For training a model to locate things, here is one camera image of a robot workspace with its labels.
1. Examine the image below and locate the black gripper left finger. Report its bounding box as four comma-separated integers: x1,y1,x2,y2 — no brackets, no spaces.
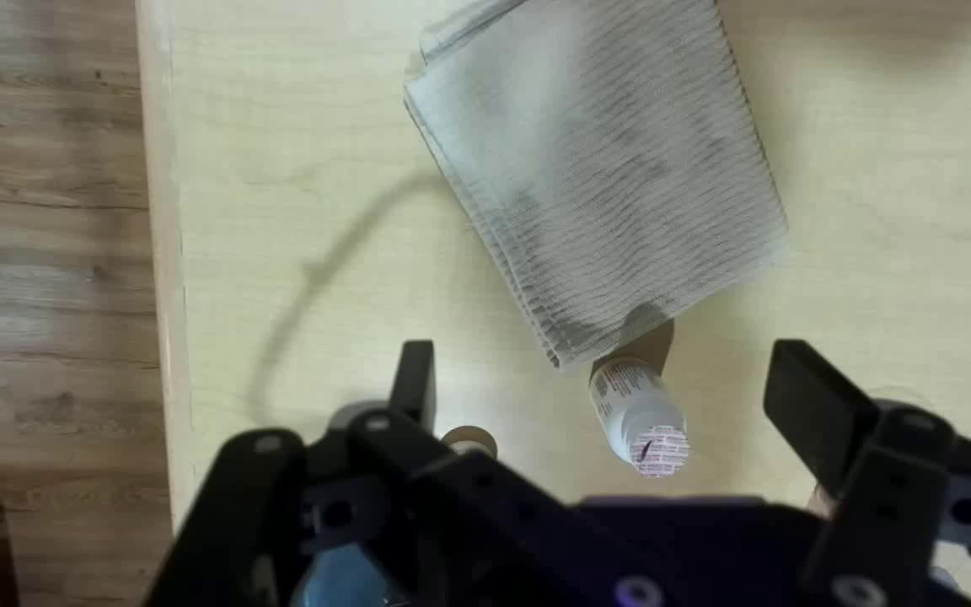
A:
143,337,668,607

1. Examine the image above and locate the white round bottle cap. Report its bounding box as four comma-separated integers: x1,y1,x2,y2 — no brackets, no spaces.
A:
439,420,501,463

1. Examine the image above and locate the white ribbed towel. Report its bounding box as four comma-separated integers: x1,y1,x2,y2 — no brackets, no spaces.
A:
401,0,793,369

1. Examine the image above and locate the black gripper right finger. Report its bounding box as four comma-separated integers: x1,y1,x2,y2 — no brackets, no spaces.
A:
760,337,971,607

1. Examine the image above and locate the white plastic bottle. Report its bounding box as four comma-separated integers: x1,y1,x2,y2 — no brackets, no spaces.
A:
584,317,693,482

